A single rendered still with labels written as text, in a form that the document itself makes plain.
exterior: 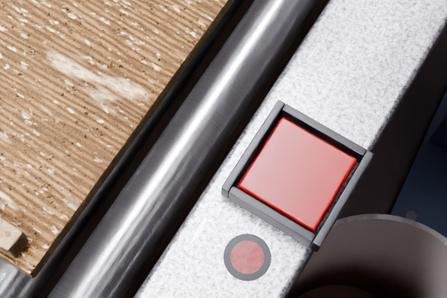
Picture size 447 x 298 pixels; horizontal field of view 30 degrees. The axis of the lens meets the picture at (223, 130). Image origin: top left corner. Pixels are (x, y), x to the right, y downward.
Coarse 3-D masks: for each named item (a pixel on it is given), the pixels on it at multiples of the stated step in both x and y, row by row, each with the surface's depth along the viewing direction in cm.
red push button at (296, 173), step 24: (288, 120) 57; (264, 144) 57; (288, 144) 57; (312, 144) 57; (264, 168) 56; (288, 168) 56; (312, 168) 56; (336, 168) 56; (264, 192) 56; (288, 192) 56; (312, 192) 56; (336, 192) 56; (288, 216) 55; (312, 216) 55
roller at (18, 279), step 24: (240, 0) 64; (192, 72) 62; (168, 96) 60; (120, 168) 59; (96, 192) 57; (72, 240) 57; (0, 264) 54; (48, 264) 56; (0, 288) 54; (24, 288) 55
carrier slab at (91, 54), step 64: (0, 0) 60; (64, 0) 60; (128, 0) 60; (192, 0) 60; (0, 64) 58; (64, 64) 58; (128, 64) 58; (0, 128) 56; (64, 128) 56; (128, 128) 56; (0, 192) 54; (64, 192) 55; (0, 256) 54
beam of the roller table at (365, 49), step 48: (336, 0) 63; (384, 0) 63; (432, 0) 63; (336, 48) 61; (384, 48) 61; (432, 48) 62; (288, 96) 60; (336, 96) 60; (384, 96) 60; (240, 144) 58; (192, 240) 56; (288, 240) 56; (144, 288) 55; (192, 288) 55; (240, 288) 55; (288, 288) 55
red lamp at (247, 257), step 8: (240, 248) 56; (248, 248) 56; (256, 248) 56; (232, 256) 55; (240, 256) 55; (248, 256) 55; (256, 256) 55; (232, 264) 55; (240, 264) 55; (248, 264) 55; (256, 264) 55; (248, 272) 55
